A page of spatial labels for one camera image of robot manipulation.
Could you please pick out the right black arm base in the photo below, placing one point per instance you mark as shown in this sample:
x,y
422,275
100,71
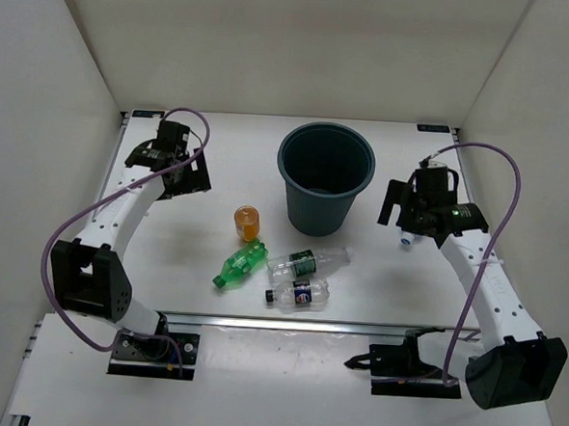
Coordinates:
x,y
396,370

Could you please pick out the small white capped bottle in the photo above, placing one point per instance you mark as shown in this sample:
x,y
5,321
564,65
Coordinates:
x,y
407,239

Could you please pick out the green plastic bottle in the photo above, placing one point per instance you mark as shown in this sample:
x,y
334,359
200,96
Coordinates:
x,y
241,264

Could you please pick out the clear bottle green label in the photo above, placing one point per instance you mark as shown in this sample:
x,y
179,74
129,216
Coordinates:
x,y
307,264

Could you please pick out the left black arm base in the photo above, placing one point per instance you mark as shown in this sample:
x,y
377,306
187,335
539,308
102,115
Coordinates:
x,y
157,358

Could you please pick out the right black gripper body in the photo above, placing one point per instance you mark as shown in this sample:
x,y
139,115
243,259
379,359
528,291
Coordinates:
x,y
412,218

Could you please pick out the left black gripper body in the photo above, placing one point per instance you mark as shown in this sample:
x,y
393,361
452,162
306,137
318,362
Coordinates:
x,y
176,187

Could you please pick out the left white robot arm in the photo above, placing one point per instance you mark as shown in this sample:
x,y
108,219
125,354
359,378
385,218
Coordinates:
x,y
87,272

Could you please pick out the aluminium table edge rail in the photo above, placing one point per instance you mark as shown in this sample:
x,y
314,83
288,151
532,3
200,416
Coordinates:
x,y
285,324

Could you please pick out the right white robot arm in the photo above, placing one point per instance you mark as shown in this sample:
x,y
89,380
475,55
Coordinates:
x,y
513,362

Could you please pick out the dark teal plastic bin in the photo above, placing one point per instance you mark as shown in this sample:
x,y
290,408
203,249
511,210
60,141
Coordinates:
x,y
325,166

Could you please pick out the orange plastic bottle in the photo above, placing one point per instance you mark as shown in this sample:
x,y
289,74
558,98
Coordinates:
x,y
246,221

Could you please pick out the clear bottle blue label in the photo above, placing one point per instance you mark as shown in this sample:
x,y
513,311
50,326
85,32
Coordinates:
x,y
299,295

